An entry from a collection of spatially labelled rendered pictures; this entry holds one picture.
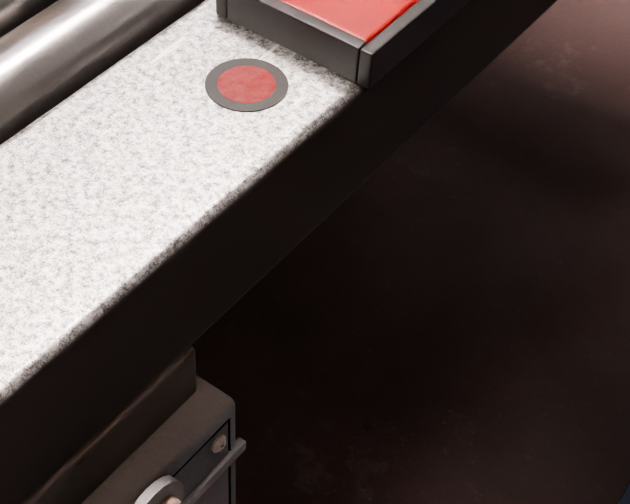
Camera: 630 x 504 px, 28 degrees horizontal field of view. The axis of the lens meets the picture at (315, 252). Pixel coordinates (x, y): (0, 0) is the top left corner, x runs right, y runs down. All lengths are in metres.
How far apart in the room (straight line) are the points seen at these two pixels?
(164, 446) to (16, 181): 0.11
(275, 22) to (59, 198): 0.12
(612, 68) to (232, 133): 1.62
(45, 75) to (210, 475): 0.17
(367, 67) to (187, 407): 0.15
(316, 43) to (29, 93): 0.11
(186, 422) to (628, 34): 1.72
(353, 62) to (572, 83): 1.53
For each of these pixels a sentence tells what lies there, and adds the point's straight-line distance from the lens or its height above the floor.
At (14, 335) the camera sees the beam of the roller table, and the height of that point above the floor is 0.92.
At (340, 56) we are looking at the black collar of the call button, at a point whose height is 0.92.
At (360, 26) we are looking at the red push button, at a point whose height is 0.93.
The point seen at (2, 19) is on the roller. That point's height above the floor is 0.91.
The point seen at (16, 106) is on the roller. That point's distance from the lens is 0.49.
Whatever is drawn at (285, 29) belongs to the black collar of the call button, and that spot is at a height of 0.92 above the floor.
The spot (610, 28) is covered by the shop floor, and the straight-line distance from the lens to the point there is 2.14.
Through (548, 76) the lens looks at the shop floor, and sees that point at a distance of 2.01.
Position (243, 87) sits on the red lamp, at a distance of 0.48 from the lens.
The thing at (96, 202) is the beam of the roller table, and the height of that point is 0.92.
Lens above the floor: 1.22
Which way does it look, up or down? 47 degrees down
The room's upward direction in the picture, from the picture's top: 4 degrees clockwise
